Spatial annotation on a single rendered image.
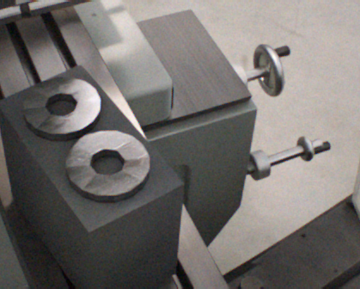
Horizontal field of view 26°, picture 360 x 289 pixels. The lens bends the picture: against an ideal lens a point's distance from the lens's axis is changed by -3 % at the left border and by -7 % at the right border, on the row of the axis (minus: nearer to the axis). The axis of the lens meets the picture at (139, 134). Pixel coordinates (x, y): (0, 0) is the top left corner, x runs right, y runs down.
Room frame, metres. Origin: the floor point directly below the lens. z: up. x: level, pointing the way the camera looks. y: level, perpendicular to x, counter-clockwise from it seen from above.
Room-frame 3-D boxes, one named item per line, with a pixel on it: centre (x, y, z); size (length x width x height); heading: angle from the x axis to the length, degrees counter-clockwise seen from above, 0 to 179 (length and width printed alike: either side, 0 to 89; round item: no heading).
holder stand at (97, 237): (0.59, 0.06, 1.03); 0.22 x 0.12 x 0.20; 34
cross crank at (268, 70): (1.20, -0.24, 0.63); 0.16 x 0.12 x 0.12; 113
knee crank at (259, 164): (1.09, -0.32, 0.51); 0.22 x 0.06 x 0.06; 113
